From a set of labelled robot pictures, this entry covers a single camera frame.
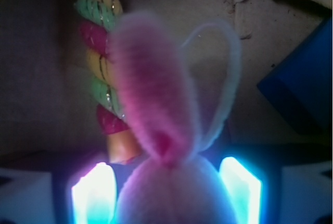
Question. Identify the multicolour twisted rope toy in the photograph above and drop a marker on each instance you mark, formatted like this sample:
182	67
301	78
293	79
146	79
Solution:
100	17

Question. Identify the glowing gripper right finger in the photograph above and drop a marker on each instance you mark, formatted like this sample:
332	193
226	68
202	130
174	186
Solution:
244	189

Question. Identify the brown paper lined box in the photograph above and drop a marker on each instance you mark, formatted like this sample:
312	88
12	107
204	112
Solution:
45	103

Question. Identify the pink plush bunny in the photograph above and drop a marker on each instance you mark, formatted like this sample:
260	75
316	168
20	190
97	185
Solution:
175	184

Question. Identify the blue rectangular block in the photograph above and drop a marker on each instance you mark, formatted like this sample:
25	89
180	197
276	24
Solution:
300	87

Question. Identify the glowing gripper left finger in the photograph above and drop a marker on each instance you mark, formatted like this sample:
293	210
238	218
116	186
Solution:
94	196

